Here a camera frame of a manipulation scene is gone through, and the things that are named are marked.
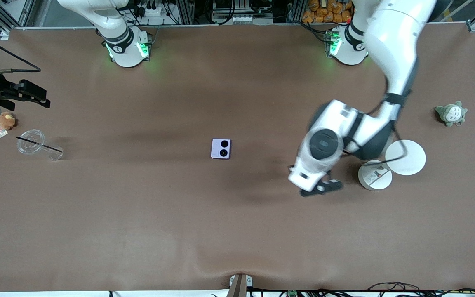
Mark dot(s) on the white power strip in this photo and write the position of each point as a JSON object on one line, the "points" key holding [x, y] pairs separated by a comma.
{"points": [[155, 10]]}

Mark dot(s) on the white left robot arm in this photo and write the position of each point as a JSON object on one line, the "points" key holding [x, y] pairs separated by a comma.
{"points": [[394, 41]]}

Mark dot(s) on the white round labelled box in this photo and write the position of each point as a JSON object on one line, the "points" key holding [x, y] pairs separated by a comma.
{"points": [[375, 181]]}

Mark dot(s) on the grey totoro plush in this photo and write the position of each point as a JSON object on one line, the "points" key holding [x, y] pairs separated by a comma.
{"points": [[452, 114]]}

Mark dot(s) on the lilac flip phone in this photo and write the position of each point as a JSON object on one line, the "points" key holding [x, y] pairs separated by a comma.
{"points": [[221, 148]]}

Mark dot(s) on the black drinking straw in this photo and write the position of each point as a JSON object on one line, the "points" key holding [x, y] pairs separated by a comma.
{"points": [[39, 144]]}

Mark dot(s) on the white round lid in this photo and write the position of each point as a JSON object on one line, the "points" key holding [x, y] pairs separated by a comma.
{"points": [[412, 159]]}

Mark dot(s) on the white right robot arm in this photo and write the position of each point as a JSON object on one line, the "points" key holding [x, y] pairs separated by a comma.
{"points": [[124, 51]]}

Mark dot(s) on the orange plush pile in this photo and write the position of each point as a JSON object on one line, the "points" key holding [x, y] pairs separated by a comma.
{"points": [[324, 14]]}

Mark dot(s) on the metal table clamp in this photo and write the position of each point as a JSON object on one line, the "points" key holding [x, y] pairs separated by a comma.
{"points": [[239, 286]]}

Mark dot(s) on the printed paper tag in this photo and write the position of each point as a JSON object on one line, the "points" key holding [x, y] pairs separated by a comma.
{"points": [[0, 132]]}

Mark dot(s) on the clear plastic lidded cup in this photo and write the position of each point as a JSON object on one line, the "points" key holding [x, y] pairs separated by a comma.
{"points": [[33, 149]]}

